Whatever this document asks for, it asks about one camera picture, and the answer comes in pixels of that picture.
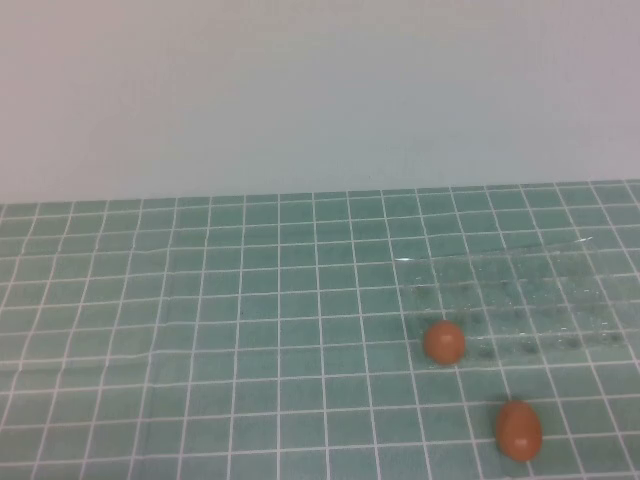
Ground brown egg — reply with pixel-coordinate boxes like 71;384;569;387
495;399;544;463
422;320;467;367

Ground transparent plastic egg tray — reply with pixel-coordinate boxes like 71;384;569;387
394;234;629;369

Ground green white grid tablecloth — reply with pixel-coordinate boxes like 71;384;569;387
0;180;640;480

